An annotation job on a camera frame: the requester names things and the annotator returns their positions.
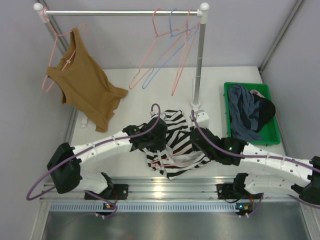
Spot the brown tank top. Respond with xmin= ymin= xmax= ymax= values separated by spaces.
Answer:
xmin=47 ymin=28 xmax=128 ymax=133

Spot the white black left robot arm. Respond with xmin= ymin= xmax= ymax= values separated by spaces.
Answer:
xmin=47 ymin=118 xmax=168 ymax=200

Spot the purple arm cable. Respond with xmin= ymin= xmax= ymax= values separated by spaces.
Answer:
xmin=190 ymin=109 xmax=320 ymax=218
xmin=26 ymin=103 xmax=161 ymax=218

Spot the aluminium rail frame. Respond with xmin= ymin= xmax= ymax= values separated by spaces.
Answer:
xmin=42 ymin=112 xmax=320 ymax=240

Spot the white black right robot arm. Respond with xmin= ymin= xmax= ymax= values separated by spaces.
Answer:
xmin=190 ymin=127 xmax=320 ymax=206

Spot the white clothes rack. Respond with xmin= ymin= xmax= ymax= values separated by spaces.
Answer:
xmin=33 ymin=2 xmax=210 ymax=111

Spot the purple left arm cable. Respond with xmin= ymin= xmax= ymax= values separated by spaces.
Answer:
xmin=26 ymin=103 xmax=161 ymax=218

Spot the black garment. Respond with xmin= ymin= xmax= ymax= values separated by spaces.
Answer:
xmin=253 ymin=94 xmax=276 ymax=133

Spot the pink garment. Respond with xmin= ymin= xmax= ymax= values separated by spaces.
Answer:
xmin=250 ymin=89 xmax=266 ymax=99

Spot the pink hanger under brown top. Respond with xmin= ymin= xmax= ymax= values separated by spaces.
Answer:
xmin=41 ymin=7 xmax=90 ymax=94

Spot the black white striped tank top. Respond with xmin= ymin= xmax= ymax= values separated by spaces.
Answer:
xmin=142 ymin=109 xmax=211 ymax=180

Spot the pink hanger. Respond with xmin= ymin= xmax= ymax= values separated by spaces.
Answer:
xmin=41 ymin=7 xmax=90 ymax=94
xmin=150 ymin=146 xmax=199 ymax=168
xmin=171 ymin=9 xmax=199 ymax=97
xmin=128 ymin=8 xmax=188 ymax=90

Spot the blue hanger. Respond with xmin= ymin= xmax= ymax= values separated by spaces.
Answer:
xmin=141 ymin=8 xmax=200 ymax=90

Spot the blue grey garment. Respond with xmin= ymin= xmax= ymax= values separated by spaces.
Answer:
xmin=227 ymin=84 xmax=262 ymax=142

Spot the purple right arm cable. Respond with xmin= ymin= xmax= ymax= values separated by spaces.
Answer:
xmin=190 ymin=109 xmax=320 ymax=218

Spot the white slotted cable duct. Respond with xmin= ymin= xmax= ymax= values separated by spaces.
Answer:
xmin=50 ymin=202 xmax=239 ymax=213

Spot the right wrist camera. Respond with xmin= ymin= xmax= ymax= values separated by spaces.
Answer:
xmin=194 ymin=110 xmax=210 ymax=129

